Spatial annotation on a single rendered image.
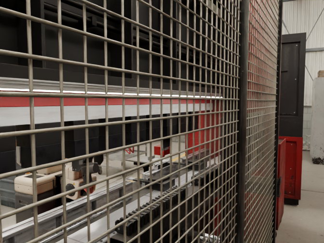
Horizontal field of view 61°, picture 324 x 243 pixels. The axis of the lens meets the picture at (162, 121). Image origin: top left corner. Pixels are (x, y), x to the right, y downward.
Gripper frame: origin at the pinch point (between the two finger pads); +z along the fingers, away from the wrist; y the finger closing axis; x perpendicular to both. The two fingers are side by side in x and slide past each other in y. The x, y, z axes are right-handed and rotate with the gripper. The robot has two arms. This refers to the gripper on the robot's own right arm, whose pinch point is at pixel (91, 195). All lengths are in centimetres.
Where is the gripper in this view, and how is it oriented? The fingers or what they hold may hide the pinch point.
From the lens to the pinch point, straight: 191.5
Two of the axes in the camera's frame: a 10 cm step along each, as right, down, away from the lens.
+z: 2.2, 9.7, -0.4
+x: 4.9, -0.7, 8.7
